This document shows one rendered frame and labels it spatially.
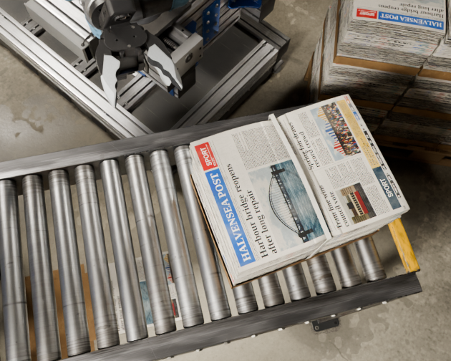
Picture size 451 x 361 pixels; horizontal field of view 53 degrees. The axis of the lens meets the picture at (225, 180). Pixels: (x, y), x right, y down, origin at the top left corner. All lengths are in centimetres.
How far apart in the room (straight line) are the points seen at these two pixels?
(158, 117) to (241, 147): 102
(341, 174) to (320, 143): 8
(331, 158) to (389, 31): 66
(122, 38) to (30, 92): 157
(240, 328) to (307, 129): 47
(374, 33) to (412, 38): 12
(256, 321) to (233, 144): 41
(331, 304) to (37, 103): 167
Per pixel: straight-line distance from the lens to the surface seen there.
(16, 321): 114
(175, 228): 111
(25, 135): 224
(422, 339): 207
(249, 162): 92
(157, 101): 195
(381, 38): 154
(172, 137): 120
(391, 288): 117
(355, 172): 96
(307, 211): 90
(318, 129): 98
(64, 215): 116
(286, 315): 109
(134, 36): 81
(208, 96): 194
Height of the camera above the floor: 186
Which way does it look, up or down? 68 degrees down
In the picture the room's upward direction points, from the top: 8 degrees clockwise
